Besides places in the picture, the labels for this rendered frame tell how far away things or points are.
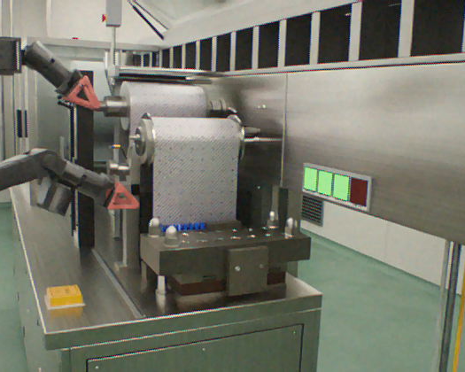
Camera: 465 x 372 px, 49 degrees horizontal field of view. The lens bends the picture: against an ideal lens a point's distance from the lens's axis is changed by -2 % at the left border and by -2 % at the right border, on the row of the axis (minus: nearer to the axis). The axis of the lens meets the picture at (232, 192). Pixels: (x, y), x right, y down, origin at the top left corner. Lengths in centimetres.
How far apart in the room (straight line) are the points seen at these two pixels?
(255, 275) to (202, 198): 27
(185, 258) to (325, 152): 40
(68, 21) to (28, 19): 47
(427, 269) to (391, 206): 327
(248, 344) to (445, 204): 58
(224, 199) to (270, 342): 40
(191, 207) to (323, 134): 41
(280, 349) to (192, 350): 23
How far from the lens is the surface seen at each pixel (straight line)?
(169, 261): 118
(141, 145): 135
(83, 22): 698
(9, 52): 129
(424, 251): 430
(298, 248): 133
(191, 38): 202
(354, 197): 112
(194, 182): 137
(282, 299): 127
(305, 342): 136
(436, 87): 97
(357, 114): 112
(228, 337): 125
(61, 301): 123
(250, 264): 124
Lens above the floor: 136
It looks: 10 degrees down
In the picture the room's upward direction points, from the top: 2 degrees clockwise
